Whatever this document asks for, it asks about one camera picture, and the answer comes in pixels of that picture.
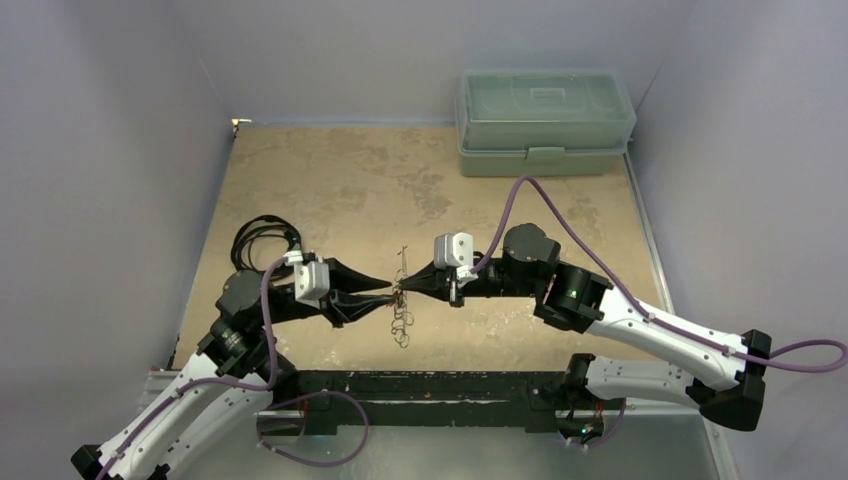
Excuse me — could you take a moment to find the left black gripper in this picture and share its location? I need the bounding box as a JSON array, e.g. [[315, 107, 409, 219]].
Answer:
[[256, 258, 395, 327]]

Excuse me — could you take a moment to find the metal keyring plate with rings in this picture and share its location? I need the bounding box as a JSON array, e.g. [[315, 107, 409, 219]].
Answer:
[[390, 245, 414, 349]]

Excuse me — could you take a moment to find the red-headed key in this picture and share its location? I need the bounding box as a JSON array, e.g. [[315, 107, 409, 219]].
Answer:
[[391, 292, 407, 310]]

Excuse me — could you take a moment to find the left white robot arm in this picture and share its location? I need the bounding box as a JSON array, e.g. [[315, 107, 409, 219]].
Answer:
[[71, 251, 393, 479]]

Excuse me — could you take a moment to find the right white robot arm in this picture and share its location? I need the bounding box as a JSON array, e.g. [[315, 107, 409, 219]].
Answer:
[[400, 223, 772, 432]]

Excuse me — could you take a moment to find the green plastic storage box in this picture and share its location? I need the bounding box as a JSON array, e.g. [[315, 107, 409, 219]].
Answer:
[[455, 67, 637, 177]]

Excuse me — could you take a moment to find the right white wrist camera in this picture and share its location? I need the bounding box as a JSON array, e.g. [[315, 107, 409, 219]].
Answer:
[[433, 232, 477, 287]]

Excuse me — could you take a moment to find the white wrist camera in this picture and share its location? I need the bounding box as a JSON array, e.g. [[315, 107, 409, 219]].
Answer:
[[283, 250, 330, 308], [433, 232, 477, 287]]

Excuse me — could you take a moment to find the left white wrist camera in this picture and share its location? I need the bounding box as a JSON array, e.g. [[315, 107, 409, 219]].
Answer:
[[283, 250, 330, 308]]

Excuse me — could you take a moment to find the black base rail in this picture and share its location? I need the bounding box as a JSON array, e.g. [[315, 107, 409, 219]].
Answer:
[[291, 369, 627, 435]]

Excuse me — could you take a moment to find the coiled black cable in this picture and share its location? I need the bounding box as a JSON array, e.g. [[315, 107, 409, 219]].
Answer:
[[229, 213, 305, 272]]

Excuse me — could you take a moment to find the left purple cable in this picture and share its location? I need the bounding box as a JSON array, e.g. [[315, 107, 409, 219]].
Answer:
[[95, 258, 370, 480]]

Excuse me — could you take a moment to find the purple cable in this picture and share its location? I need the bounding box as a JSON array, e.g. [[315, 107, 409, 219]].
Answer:
[[95, 258, 370, 480], [471, 175, 848, 452]]

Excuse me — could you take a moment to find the aluminium frame extrusion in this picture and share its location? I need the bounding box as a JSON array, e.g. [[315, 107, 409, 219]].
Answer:
[[132, 368, 723, 425]]

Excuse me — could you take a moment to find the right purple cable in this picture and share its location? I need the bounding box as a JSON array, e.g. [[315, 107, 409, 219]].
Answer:
[[471, 175, 848, 452]]

